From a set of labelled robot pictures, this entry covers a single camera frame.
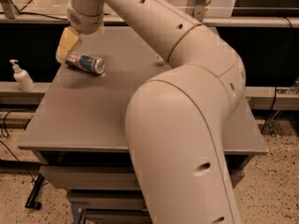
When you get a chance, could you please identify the blue silver redbull can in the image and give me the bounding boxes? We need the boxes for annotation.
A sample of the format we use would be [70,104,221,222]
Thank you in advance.
[65,52,105,75]

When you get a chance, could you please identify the white pump dispenser bottle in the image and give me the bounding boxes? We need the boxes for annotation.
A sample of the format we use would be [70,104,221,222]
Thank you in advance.
[9,60,35,91]

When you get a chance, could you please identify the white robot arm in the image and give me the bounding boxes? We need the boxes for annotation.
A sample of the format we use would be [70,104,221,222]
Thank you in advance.
[56,0,246,224]

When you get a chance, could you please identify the grey metal window frame rail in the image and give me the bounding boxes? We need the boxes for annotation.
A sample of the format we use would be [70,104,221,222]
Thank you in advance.
[0,0,299,28]

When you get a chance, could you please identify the black floor stand foot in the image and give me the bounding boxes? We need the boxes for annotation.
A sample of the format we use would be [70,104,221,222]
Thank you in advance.
[25,175,45,210]

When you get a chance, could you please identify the grey drawer cabinet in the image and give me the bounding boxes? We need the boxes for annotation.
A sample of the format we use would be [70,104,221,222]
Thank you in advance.
[20,27,265,224]

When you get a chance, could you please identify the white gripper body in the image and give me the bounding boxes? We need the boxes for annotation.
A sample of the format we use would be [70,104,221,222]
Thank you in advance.
[67,3,105,35]

